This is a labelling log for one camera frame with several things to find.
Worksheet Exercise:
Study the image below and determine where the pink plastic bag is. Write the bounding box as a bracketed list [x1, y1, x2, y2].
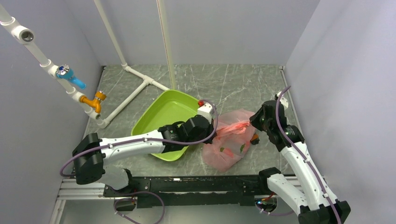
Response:
[201, 109, 255, 172]

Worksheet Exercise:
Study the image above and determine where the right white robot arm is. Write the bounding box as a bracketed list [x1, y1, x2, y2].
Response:
[249, 100, 351, 224]

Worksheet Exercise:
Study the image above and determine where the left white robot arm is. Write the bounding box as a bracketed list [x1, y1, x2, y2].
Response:
[72, 115, 218, 196]

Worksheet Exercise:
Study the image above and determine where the orange black hex key set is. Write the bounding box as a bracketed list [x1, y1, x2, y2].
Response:
[250, 134, 260, 145]

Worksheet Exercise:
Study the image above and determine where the green plastic tray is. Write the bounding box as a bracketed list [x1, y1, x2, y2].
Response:
[131, 90, 202, 162]

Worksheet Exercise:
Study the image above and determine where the orange faucet tap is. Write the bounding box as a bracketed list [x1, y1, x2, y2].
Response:
[79, 91, 107, 114]

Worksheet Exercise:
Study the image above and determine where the beige vertical pole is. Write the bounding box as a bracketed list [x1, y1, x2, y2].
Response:
[156, 0, 177, 89]

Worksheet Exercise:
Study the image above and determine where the blue valve tap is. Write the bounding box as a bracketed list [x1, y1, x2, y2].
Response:
[56, 65, 86, 89]

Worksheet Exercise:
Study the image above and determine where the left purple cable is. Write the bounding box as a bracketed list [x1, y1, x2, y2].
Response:
[59, 98, 219, 224]

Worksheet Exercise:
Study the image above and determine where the purple cable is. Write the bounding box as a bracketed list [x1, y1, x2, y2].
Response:
[59, 98, 219, 224]
[255, 86, 342, 224]

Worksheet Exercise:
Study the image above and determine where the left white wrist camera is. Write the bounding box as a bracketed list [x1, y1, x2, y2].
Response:
[197, 100, 215, 123]

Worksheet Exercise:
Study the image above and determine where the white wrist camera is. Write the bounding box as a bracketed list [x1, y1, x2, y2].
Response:
[197, 100, 215, 123]
[275, 92, 290, 110]

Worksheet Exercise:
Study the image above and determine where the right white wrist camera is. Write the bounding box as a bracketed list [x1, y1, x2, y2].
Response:
[275, 92, 290, 110]

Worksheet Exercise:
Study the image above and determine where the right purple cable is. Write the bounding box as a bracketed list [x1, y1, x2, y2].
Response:
[255, 86, 342, 224]

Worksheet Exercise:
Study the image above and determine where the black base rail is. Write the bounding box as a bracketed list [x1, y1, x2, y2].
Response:
[103, 175, 271, 208]

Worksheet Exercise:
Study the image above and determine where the white PVC pipe frame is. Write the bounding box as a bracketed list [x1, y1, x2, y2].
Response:
[0, 0, 169, 128]

